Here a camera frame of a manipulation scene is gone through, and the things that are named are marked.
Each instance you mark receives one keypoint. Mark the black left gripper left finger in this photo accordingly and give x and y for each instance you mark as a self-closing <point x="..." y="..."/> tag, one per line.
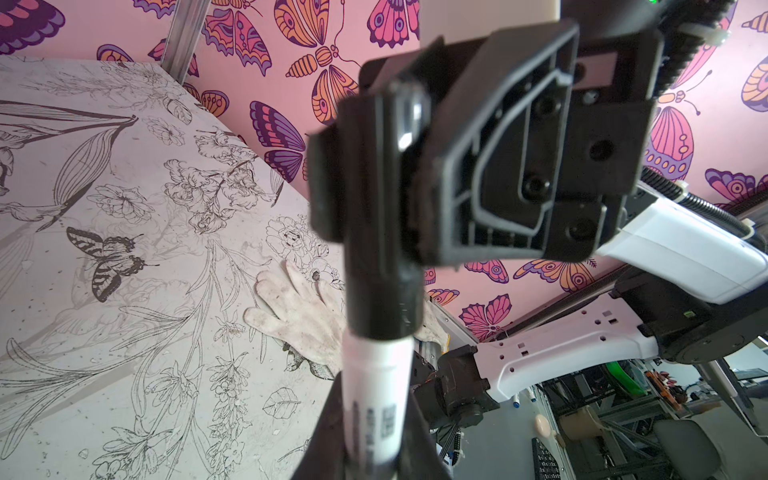
<point x="325" y="456"/>

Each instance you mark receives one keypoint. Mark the black pen cap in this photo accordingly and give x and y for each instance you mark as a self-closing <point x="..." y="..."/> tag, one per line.
<point x="394" y="260"/>

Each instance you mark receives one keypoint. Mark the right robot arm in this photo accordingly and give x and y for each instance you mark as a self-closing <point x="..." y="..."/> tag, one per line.
<point x="695" y="292"/>

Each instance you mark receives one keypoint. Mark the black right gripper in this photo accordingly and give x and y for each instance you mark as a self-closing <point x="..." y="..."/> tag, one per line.
<point x="533" y="134"/>

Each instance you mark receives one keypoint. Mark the black keyboard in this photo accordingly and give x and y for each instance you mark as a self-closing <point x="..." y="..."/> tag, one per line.
<point x="545" y="465"/>

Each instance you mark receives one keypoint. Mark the white marker pen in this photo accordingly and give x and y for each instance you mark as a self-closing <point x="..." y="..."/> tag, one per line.
<point x="375" y="382"/>

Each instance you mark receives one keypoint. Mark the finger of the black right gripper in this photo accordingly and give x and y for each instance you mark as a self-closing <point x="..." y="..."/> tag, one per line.
<point x="346" y="173"/>

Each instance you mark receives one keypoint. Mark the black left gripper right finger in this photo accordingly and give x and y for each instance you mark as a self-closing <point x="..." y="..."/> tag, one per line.
<point x="418" y="458"/>

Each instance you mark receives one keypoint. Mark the white knit glove on table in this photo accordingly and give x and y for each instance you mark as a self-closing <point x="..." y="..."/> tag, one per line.
<point x="311" y="316"/>

